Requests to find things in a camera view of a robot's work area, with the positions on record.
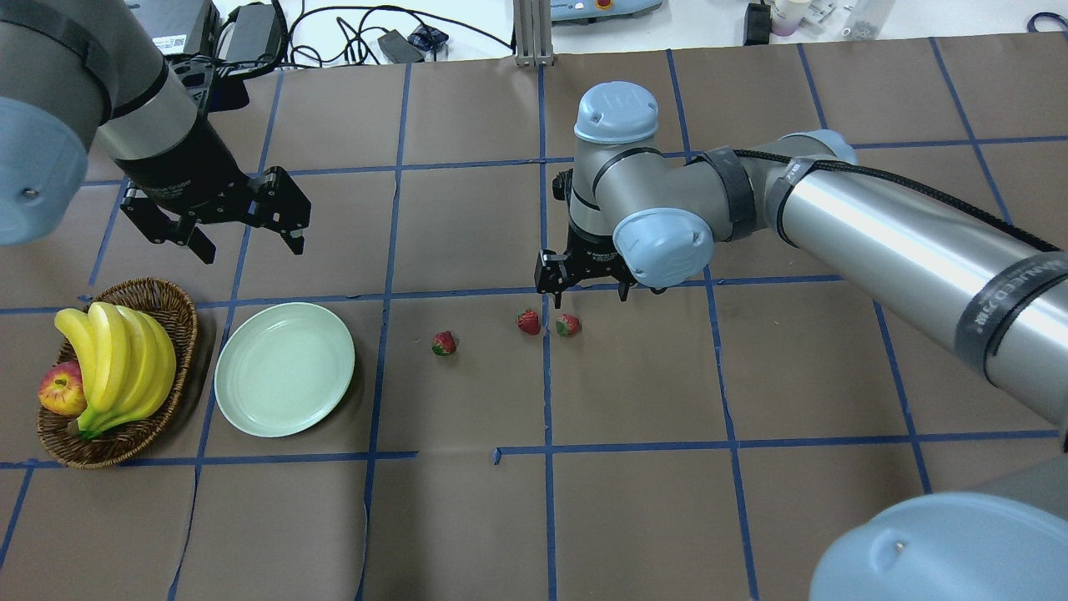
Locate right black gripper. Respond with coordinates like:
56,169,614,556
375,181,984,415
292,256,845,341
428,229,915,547
535,225,637,309

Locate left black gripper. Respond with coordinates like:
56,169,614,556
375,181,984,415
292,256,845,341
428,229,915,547
121,117,310,264

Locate strawberry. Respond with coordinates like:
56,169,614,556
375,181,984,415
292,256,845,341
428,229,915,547
556,313,582,338
516,309,541,336
431,331,458,355

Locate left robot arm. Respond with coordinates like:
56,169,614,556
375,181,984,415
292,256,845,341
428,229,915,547
1,1,310,264

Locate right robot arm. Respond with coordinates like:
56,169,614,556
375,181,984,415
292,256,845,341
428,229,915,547
534,81,1067,600

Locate light green plate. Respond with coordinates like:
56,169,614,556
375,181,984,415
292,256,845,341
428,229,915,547
213,303,357,438

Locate wicker basket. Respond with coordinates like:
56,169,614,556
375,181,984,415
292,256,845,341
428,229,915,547
37,276,201,469

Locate yellow banana bunch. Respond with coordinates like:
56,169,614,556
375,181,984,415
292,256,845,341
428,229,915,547
53,301,177,440

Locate red apple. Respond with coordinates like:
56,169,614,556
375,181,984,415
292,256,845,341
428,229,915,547
38,361,88,417

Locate black power adapter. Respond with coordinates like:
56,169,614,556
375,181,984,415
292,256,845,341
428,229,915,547
377,29,425,64

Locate white cup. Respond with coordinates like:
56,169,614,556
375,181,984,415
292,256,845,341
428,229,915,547
770,0,813,38

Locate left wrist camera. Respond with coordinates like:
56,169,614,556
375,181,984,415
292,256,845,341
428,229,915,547
169,56,250,115

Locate aluminium frame post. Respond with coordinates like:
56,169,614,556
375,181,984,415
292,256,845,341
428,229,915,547
512,0,556,68

